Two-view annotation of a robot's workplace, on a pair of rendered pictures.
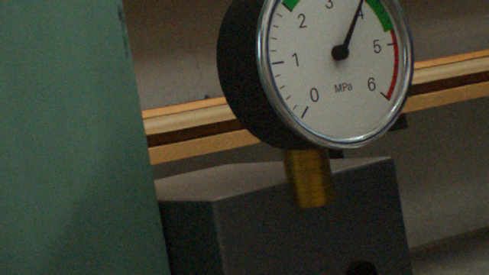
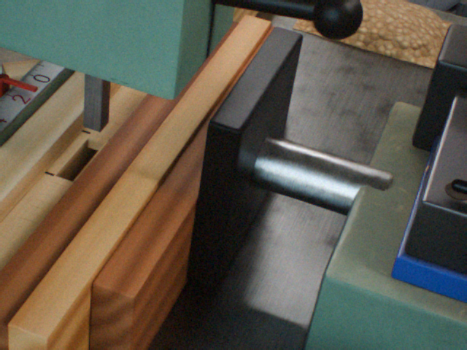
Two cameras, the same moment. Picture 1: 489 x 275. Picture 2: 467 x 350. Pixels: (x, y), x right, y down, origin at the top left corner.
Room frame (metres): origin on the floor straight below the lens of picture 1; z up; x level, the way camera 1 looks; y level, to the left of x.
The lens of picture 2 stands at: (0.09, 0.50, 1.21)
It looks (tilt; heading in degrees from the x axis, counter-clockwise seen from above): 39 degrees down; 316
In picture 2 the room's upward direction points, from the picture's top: 9 degrees clockwise
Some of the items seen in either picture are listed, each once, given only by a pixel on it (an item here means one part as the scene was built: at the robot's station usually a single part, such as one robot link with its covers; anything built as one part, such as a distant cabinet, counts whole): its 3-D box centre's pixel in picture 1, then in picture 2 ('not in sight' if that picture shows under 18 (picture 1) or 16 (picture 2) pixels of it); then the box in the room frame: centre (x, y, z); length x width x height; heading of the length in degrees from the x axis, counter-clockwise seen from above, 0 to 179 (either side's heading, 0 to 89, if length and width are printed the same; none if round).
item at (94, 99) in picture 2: not in sight; (98, 80); (0.38, 0.31, 0.97); 0.01 x 0.01 x 0.05; 32
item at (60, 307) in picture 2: not in sight; (165, 184); (0.35, 0.29, 0.93); 0.26 x 0.02 x 0.06; 122
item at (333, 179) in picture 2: not in sight; (306, 174); (0.30, 0.24, 0.95); 0.09 x 0.07 x 0.09; 122
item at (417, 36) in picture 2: not in sight; (377, 14); (0.45, 0.04, 0.91); 0.10 x 0.07 x 0.02; 32
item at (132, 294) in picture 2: not in sight; (211, 176); (0.35, 0.26, 0.93); 0.23 x 0.02 x 0.05; 122
